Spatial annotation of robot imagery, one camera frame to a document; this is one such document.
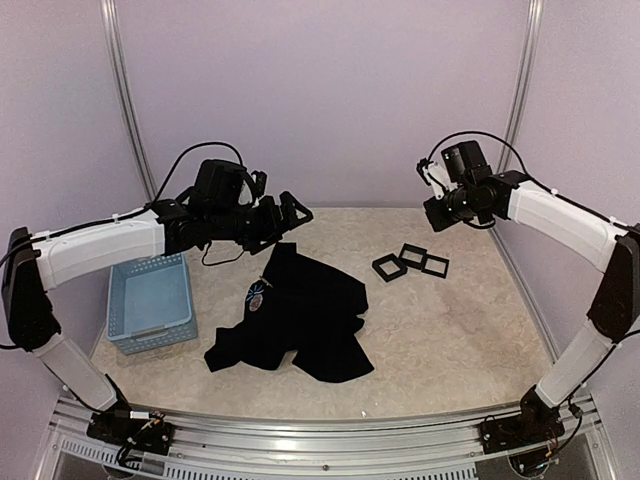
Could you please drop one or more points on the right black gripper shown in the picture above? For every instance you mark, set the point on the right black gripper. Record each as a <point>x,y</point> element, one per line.
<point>439,220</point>

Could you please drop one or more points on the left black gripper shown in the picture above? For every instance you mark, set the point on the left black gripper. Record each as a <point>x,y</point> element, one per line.
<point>274,226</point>

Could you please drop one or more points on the black garment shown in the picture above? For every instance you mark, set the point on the black garment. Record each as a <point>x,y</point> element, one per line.
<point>314,310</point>

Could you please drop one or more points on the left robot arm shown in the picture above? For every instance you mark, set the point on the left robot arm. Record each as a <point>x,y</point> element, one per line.
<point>225,203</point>

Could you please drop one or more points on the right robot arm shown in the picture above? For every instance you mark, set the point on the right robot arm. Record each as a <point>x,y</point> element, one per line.
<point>466,190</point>

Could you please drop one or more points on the pale pink round brooch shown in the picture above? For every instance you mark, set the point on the pale pink round brooch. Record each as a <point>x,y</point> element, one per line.
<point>255,302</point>

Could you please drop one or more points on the blue plastic basket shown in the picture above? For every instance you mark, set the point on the blue plastic basket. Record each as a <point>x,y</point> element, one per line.
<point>150,304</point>

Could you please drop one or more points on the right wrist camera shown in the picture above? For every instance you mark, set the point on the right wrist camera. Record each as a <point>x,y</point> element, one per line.
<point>436,177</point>

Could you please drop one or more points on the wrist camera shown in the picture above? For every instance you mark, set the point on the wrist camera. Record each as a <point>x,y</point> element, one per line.
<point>436,177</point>
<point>256,182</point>

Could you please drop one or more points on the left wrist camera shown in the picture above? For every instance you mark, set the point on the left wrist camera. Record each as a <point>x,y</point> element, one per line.
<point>256,182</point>

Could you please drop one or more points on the black square frame middle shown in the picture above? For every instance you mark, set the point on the black square frame middle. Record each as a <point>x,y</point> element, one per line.
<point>413,256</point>

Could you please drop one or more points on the black square frame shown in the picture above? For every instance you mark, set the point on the black square frame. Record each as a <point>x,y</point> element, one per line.
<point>436,266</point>
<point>389,267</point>
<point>413,256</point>

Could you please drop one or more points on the black square frame far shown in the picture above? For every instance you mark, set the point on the black square frame far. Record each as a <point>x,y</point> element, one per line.
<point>436,266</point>

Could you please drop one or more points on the black square frame near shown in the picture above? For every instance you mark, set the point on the black square frame near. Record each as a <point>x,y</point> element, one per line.
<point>389,267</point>

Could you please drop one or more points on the right aluminium corner post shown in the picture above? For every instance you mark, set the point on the right aluminium corner post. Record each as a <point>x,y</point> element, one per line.
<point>525,70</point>

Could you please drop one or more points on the aluminium corner post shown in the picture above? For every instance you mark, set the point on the aluminium corner post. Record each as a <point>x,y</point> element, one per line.
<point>525,70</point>
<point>118,66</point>

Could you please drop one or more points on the aluminium front rail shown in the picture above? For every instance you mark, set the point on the aluminium front rail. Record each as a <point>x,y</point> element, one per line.
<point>466,445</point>

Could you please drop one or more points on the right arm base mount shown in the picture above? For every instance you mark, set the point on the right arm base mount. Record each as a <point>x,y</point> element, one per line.
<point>532,436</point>

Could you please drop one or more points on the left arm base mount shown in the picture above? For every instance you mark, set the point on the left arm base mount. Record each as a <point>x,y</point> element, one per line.
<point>135,432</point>

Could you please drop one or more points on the left aluminium corner post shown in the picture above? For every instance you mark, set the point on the left aluminium corner post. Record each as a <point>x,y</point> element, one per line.
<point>118,66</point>

